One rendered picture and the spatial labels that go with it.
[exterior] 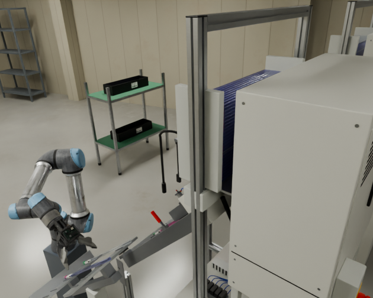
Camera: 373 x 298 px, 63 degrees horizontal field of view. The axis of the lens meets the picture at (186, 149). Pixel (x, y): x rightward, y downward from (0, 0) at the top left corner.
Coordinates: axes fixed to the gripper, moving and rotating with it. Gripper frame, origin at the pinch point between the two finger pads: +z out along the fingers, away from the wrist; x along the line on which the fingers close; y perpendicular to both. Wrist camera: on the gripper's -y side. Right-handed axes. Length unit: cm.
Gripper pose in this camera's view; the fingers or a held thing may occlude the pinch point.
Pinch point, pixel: (83, 259)
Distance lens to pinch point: 145.4
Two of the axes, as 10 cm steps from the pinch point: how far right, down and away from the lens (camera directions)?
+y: 4.3, -6.3, -6.5
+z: 7.0, 6.9, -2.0
